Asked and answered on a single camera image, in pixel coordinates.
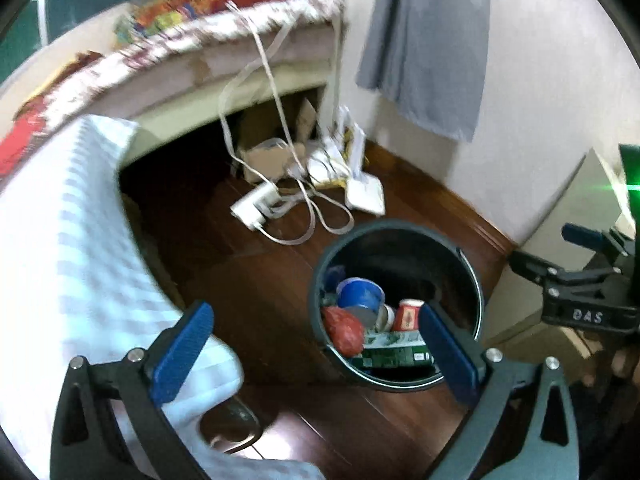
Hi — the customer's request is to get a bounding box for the floral bedsheet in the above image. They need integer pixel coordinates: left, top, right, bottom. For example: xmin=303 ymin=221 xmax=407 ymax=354
xmin=0 ymin=0 xmax=346 ymax=176

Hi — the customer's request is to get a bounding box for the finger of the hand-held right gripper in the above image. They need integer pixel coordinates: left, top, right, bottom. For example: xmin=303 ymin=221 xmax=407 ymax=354
xmin=561 ymin=223 xmax=636 ymax=261
xmin=507 ymin=250 xmax=621 ymax=306

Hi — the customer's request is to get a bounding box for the window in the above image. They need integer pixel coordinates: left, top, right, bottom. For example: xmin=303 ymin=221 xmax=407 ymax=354
xmin=0 ymin=0 xmax=131 ymax=86

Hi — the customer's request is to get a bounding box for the white power strip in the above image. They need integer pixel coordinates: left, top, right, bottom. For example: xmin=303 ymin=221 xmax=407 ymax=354
xmin=230 ymin=182 xmax=281 ymax=231

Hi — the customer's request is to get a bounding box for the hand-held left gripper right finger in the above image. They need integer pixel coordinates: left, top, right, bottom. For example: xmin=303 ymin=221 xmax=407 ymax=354
xmin=419 ymin=302 xmax=581 ymax=480

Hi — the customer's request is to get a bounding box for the white modem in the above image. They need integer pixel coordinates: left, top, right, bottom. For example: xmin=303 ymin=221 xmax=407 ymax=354
xmin=306 ymin=152 xmax=348 ymax=188

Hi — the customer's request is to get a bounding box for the green carton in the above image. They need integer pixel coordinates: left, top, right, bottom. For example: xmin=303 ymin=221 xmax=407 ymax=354
xmin=352 ymin=331 xmax=436 ymax=371

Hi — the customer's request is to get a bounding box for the checked tablecloth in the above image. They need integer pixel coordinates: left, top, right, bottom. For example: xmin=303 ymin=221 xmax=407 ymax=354
xmin=0 ymin=115 xmax=326 ymax=480

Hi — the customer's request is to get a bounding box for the white paper cup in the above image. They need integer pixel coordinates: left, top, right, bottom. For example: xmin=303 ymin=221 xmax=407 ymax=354
xmin=336 ymin=277 xmax=386 ymax=331
xmin=372 ymin=302 xmax=397 ymax=333

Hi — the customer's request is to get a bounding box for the beige cardboard box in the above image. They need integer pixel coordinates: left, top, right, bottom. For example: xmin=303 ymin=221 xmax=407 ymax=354
xmin=482 ymin=147 xmax=628 ymax=361

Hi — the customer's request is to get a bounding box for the black plastic bucket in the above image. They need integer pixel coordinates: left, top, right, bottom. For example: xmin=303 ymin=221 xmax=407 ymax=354
xmin=307 ymin=218 xmax=485 ymax=392

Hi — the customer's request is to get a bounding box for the bed with beige frame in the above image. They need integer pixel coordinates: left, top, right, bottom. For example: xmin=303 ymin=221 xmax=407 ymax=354
xmin=0 ymin=0 xmax=346 ymax=161

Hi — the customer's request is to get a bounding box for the person's right hand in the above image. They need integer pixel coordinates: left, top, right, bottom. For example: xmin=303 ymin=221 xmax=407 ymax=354
xmin=610 ymin=345 xmax=640 ymax=381

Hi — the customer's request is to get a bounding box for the colourful printed pillow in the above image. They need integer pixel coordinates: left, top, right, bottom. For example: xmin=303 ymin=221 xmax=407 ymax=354
xmin=114 ymin=0 xmax=226 ymax=48

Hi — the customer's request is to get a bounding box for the white router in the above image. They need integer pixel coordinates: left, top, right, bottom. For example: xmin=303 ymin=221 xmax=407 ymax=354
xmin=345 ymin=105 xmax=386 ymax=217

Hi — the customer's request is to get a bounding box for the red carton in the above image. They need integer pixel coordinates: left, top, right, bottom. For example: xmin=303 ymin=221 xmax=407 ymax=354
xmin=392 ymin=298 xmax=427 ymax=333

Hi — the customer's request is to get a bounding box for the folded yellow red blanket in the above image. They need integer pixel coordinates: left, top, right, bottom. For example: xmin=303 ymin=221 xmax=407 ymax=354
xmin=55 ymin=50 xmax=106 ymax=81

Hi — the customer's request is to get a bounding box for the red plastic bag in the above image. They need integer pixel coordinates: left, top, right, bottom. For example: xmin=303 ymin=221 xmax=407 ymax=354
xmin=322 ymin=306 xmax=366 ymax=356

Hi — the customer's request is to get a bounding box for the brown cardboard box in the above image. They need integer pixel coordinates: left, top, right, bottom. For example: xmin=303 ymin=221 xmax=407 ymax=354
xmin=237 ymin=97 xmax=318 ymax=183

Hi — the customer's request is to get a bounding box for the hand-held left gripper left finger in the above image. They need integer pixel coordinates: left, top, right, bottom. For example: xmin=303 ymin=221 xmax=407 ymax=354
xmin=50 ymin=301 xmax=215 ymax=480

